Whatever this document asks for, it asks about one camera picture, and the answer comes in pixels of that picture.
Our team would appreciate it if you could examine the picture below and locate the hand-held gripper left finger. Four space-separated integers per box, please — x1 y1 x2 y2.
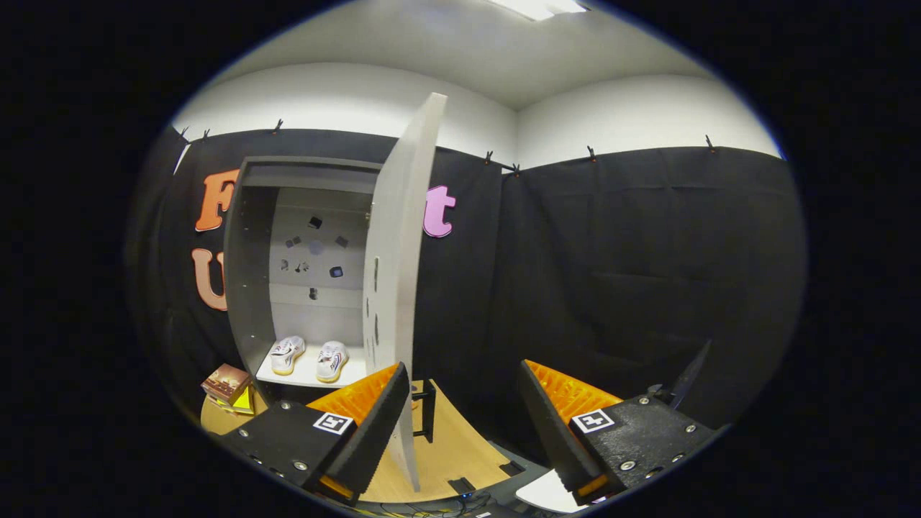
216 362 411 504

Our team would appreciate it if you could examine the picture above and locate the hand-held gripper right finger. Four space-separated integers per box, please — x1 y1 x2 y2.
518 358 720 506

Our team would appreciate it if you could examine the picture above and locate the white canvas shoe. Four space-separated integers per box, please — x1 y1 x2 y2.
269 335 307 376
315 340 350 383

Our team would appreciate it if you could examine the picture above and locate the beige shoe cabinet door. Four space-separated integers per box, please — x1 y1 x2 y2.
362 92 448 494

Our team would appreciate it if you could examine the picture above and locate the grey shoe cabinet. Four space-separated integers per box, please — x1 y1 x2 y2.
223 155 440 443

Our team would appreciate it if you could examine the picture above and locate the black stand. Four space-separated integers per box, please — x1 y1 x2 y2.
646 338 713 411

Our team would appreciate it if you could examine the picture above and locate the black backdrop cloth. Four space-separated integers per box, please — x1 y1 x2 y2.
122 126 807 461

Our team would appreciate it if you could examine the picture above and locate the brown book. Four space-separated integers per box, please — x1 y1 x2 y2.
200 363 253 404

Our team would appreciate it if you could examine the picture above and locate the row of black cloth clips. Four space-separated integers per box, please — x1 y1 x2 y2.
177 119 714 176

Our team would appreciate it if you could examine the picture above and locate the ceiling light panel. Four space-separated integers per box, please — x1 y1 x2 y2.
489 0 587 21

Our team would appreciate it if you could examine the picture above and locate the tangle of black cables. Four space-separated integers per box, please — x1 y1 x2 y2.
363 491 504 517

